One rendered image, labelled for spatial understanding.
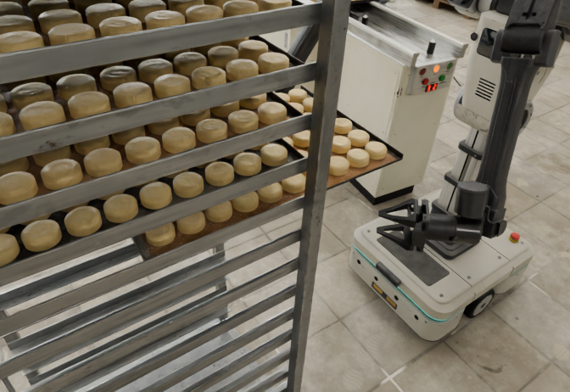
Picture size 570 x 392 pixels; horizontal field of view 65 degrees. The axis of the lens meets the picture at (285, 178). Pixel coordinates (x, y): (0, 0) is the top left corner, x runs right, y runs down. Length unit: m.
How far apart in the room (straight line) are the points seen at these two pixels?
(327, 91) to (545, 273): 1.97
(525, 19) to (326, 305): 1.41
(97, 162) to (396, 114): 1.70
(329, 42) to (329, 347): 1.44
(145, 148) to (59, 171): 0.12
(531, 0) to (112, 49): 0.79
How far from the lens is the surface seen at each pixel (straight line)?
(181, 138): 0.70
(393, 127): 2.23
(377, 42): 2.22
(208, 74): 0.68
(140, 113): 0.60
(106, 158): 0.68
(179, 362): 1.71
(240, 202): 0.85
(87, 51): 0.56
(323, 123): 0.74
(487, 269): 2.02
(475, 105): 1.66
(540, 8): 1.04
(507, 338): 2.17
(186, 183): 0.75
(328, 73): 0.70
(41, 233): 0.72
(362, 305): 2.06
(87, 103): 0.63
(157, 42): 0.58
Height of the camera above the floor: 1.61
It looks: 37 degrees down
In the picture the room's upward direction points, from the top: 3 degrees clockwise
